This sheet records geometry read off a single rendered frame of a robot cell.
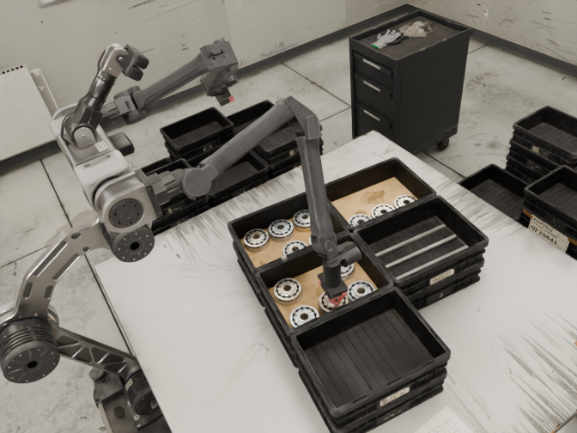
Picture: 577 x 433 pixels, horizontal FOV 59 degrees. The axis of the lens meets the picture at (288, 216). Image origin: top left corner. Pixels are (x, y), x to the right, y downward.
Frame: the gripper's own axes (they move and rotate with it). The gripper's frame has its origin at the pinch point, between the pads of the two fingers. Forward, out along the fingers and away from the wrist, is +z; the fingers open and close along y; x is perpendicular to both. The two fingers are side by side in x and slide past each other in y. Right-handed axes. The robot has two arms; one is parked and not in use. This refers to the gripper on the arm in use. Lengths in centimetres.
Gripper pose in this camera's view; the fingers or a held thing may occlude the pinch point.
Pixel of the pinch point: (333, 298)
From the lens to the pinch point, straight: 176.4
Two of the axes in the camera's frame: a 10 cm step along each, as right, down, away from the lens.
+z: 0.9, 7.3, 6.8
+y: -4.2, -5.9, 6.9
